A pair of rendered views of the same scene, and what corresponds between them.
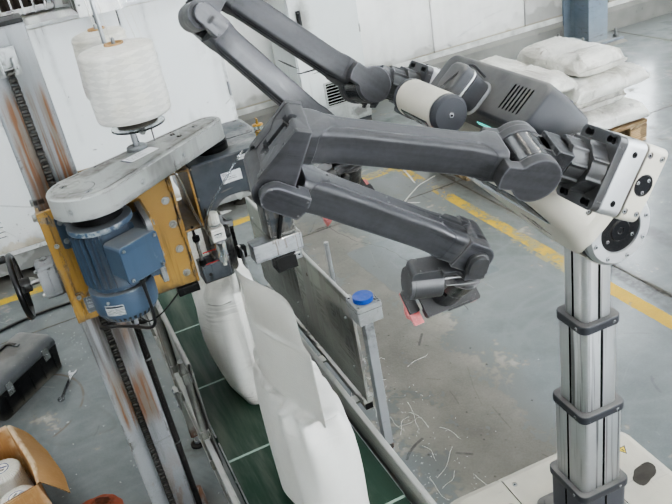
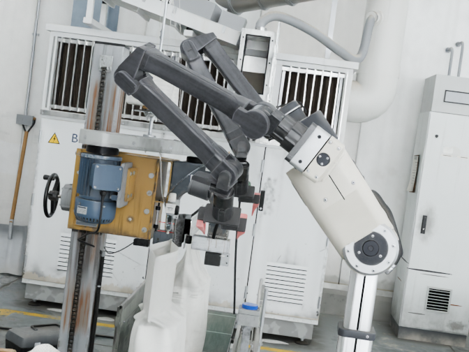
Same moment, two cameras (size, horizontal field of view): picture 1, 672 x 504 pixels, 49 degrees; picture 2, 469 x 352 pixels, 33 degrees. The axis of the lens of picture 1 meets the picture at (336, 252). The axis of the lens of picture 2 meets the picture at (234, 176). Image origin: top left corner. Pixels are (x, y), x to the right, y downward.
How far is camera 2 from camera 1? 1.49 m
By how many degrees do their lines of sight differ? 33
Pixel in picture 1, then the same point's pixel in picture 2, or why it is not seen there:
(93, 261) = (84, 173)
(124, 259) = (95, 171)
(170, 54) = (292, 195)
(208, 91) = (310, 235)
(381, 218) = (176, 121)
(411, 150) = (193, 82)
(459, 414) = not seen: outside the picture
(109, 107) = not seen: hidden behind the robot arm
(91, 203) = (97, 135)
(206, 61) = not seen: hidden behind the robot
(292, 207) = (127, 86)
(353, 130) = (168, 61)
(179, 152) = (167, 144)
